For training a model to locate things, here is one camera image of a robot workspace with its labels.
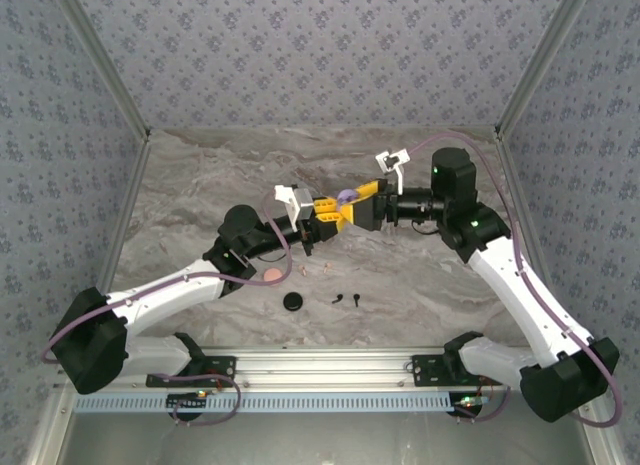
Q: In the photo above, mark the pink earbud charging case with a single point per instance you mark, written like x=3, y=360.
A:
x=272, y=276

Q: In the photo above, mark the black earbud charging case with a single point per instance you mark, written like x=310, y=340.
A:
x=293, y=301

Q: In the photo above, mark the aluminium frame post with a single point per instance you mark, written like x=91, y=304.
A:
x=542, y=60
x=107, y=60

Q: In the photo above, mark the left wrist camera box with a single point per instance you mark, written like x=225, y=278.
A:
x=297, y=202

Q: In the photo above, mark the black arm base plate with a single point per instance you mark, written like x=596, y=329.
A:
x=425, y=380
x=157, y=381

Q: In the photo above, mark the grey metal panel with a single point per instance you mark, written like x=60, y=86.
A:
x=320, y=440

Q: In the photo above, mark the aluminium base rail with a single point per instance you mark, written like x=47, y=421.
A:
x=320, y=370

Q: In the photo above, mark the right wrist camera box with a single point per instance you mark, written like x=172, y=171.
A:
x=392, y=160

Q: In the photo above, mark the black controller board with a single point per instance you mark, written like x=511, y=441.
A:
x=470, y=402
x=182, y=401

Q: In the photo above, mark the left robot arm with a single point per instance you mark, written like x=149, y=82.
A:
x=165, y=295

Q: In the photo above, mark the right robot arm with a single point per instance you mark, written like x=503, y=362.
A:
x=525, y=295

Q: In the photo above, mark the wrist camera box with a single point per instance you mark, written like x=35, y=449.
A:
x=297, y=202
x=392, y=160

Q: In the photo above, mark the purple earbud charging case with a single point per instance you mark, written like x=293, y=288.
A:
x=345, y=195

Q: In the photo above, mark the aluminium table side rail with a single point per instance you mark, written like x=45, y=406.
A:
x=518, y=197
x=129, y=197

